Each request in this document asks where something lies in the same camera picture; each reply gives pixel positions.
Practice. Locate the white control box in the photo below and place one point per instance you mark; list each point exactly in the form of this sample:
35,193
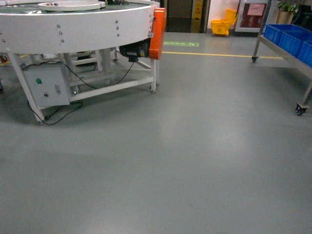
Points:
49,84

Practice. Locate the black electric motor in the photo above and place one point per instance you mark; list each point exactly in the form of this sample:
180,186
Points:
136,50

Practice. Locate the orange motor guard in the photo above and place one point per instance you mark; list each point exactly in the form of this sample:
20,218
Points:
158,30

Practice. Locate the yellow wet floor sign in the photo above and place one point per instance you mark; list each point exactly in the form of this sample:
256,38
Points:
196,16

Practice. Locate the white round conveyor table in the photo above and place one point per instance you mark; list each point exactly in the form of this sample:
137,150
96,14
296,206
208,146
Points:
84,35

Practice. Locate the yellow mop bucket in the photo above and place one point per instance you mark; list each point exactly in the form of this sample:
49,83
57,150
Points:
221,27

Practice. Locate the steel cart with wheels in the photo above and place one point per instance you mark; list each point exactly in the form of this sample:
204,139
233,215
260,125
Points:
296,63

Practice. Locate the blue bin on cart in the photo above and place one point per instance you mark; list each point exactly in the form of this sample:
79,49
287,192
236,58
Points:
295,40

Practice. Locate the potted plant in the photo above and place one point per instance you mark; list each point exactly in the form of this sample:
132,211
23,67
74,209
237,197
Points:
286,10

